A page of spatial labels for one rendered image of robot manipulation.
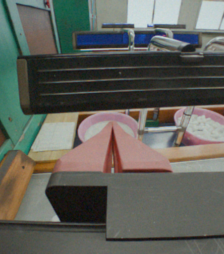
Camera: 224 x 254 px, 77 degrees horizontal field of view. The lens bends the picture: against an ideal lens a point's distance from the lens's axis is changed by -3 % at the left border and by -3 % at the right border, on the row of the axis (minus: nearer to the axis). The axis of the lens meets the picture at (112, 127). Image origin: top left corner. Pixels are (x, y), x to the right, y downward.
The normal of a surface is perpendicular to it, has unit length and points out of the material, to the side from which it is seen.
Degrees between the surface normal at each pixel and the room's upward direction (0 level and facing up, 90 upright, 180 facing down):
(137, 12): 90
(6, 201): 67
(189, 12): 91
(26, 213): 0
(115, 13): 90
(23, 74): 58
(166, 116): 90
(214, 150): 0
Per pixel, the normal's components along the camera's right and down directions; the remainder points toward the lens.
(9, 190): 0.91, -0.38
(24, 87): 0.07, 0.08
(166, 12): 0.00, 0.60
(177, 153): 0.00, -0.80
